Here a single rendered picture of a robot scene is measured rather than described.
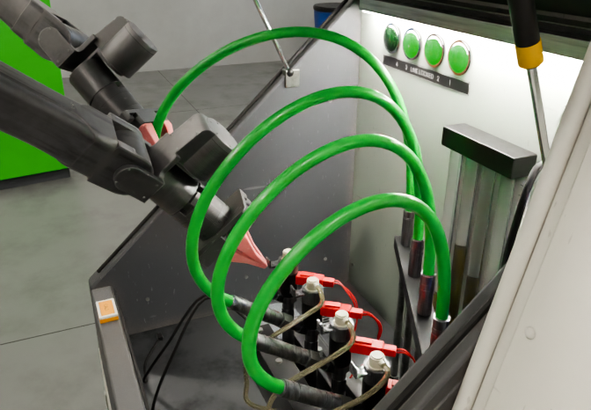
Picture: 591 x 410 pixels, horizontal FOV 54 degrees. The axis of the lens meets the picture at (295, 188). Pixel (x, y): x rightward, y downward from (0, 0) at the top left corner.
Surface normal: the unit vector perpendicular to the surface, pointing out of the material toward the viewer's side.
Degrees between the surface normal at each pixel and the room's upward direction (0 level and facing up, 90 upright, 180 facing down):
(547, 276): 76
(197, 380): 0
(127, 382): 0
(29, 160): 90
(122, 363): 0
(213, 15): 90
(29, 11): 65
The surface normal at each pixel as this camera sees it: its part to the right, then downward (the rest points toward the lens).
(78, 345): 0.00, -0.91
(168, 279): 0.40, 0.37
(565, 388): -0.89, -0.07
